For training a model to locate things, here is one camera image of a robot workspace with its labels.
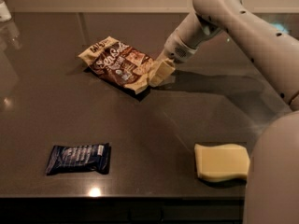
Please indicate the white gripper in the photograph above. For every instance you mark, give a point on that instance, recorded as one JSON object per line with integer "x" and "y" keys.
{"x": 175, "y": 50}

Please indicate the brown chip bag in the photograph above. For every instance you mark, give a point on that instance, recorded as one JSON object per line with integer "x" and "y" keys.
{"x": 119, "y": 63}

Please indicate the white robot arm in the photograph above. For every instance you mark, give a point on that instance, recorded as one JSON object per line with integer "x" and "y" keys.
{"x": 272, "y": 190}

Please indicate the yellow sponge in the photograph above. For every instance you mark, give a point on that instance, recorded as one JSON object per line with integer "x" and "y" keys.
{"x": 221, "y": 163}

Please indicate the dark blue snack packet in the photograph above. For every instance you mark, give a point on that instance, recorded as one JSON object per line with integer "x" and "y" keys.
{"x": 85, "y": 158}

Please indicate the white container at edge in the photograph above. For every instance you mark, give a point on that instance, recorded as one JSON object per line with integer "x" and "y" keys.
{"x": 5, "y": 14}

